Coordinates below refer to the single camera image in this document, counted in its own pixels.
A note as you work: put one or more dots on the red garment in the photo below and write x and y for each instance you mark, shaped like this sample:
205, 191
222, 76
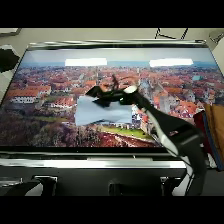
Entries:
200, 125

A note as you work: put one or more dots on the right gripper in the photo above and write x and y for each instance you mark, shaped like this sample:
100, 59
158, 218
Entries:
110, 96

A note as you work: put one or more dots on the silver frame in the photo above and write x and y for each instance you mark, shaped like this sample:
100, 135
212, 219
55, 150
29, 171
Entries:
100, 163

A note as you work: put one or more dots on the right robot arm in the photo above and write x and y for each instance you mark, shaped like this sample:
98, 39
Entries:
175, 133

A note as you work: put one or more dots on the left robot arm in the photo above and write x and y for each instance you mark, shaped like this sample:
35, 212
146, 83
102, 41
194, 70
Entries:
23, 188

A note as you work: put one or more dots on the black garment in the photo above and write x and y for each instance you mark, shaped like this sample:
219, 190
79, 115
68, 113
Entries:
7, 59

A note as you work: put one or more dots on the light blue garment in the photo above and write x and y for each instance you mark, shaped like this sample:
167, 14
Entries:
100, 115

